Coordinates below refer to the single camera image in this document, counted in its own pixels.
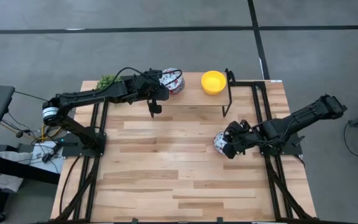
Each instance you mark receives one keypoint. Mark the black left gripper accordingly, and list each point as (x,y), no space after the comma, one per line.
(151,87)

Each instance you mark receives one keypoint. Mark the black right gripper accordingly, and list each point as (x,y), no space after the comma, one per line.
(244,133)

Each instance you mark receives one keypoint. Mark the yellow plastic mini bowl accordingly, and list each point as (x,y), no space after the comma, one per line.
(213,82)

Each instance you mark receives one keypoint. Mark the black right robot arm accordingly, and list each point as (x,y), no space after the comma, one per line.
(306,115)

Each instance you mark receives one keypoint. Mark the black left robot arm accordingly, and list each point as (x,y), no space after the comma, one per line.
(89,95)

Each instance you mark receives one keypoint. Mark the small green potted plant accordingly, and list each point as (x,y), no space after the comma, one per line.
(106,81)

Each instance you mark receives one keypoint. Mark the black table edge clamp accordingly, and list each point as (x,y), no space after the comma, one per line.
(220,221)
(134,221)

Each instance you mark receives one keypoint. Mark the black side bench beam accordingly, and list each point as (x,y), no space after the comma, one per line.
(17,169)

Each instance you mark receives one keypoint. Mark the white crumpled cloth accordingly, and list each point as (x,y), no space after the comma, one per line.
(8,185)

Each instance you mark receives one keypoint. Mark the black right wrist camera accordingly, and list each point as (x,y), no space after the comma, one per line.
(232,151)

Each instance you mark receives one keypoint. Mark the black metal table frame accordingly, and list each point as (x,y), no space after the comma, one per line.
(265,99)

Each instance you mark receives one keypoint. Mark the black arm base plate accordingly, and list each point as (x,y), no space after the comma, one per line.
(73,151)
(294,149)

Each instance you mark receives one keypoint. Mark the black frame upright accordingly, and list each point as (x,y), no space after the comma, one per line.
(229,76)

